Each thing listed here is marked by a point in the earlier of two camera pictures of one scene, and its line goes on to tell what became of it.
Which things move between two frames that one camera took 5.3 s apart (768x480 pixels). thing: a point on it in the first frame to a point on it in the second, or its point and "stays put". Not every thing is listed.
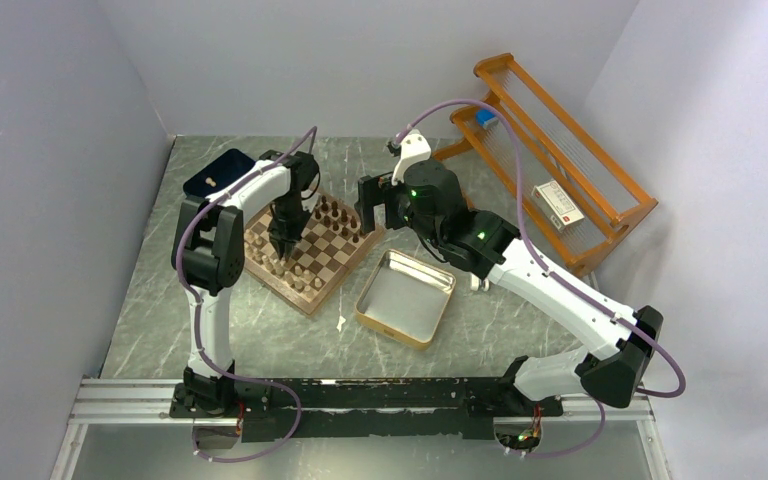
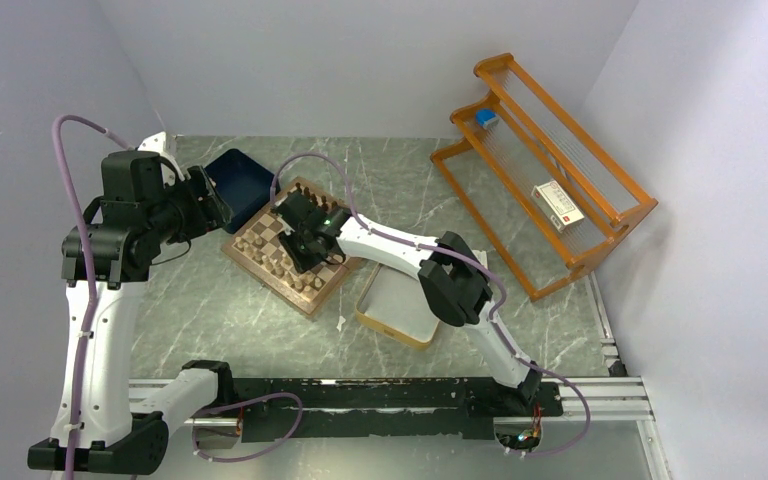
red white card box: (557, 205) stays put
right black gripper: (372, 191) to (302, 263)
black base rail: (383, 409) stays put
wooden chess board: (330, 249) stays put
